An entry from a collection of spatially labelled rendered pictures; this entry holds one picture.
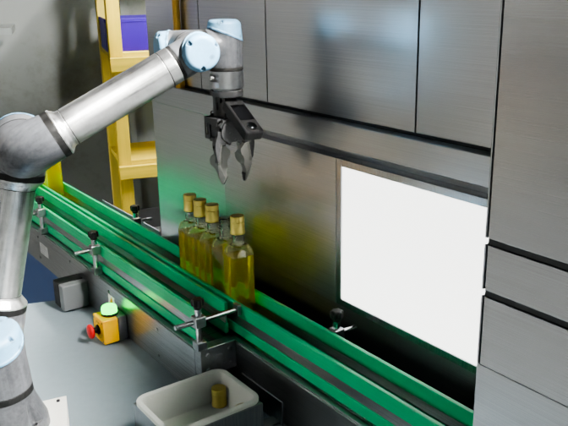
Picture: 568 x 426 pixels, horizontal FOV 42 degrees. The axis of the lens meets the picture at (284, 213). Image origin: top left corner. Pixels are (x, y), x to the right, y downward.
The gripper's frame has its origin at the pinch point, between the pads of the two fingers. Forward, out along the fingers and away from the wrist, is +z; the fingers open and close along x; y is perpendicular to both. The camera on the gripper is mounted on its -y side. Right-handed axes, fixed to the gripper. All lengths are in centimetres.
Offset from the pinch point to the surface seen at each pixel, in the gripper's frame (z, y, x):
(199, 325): 30.4, -7.1, 15.2
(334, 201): 3.3, -20.7, -12.6
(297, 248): 18.3, -6.8, -12.4
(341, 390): 34, -42, 3
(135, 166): 48, 208, -65
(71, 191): 30, 121, -1
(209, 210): 10.3, 10.7, 1.4
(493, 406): 6, -93, 21
